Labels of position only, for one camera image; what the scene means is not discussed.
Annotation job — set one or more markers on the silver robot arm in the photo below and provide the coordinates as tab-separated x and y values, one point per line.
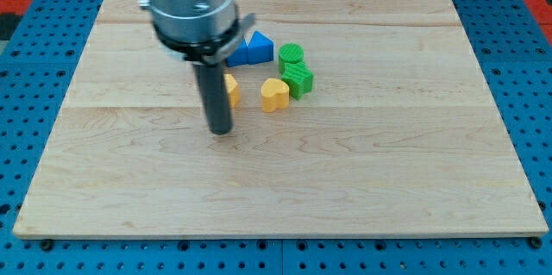
204	33

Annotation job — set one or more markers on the wooden board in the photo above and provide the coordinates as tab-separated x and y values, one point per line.
400	137

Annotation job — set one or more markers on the yellow heart block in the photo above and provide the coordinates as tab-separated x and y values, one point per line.
274	95

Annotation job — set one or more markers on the yellow block behind rod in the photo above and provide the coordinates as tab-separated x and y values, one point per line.
233	89

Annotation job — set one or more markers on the blue triangle block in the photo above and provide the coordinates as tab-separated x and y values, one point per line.
260	49

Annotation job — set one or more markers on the green star block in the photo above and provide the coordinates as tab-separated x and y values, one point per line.
299	78

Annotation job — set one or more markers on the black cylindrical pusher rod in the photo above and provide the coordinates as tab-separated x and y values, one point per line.
214	95

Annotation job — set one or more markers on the blue block behind arm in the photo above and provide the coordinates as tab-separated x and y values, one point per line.
240	56

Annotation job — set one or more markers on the green cylinder block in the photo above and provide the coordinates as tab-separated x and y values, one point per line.
289	53

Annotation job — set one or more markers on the black clamp ring mount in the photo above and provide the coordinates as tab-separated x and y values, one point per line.
210	52

